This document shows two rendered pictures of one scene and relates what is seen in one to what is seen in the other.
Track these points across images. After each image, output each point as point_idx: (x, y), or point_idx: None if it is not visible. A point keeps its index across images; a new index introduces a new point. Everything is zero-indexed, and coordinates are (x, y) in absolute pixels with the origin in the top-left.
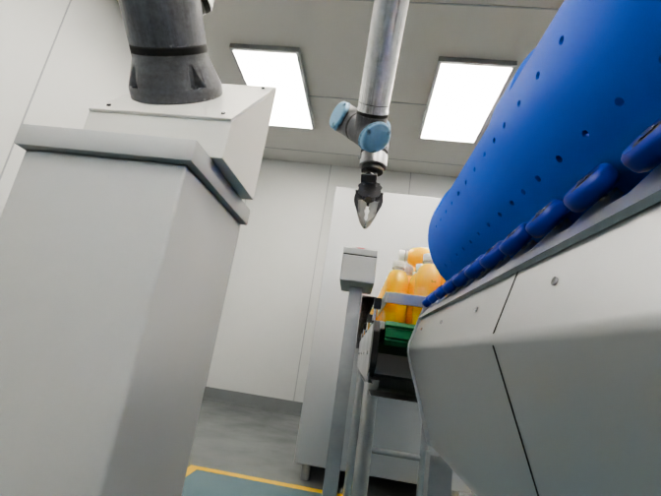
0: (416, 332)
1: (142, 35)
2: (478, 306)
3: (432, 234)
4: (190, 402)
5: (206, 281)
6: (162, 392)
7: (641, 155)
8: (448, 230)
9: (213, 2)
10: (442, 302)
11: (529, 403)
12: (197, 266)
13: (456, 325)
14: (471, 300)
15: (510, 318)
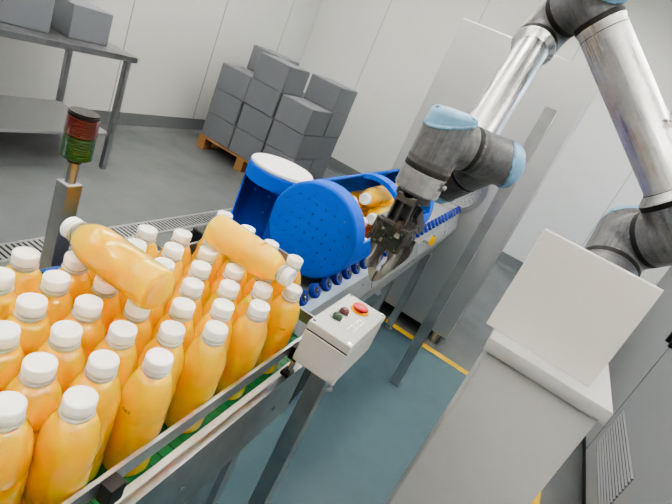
0: (298, 328)
1: None
2: (362, 283)
3: (356, 257)
4: (425, 444)
5: (466, 379)
6: (440, 418)
7: None
8: (365, 256)
9: (652, 198)
10: (330, 291)
11: (365, 295)
12: (473, 367)
13: (353, 294)
14: (358, 282)
15: (374, 282)
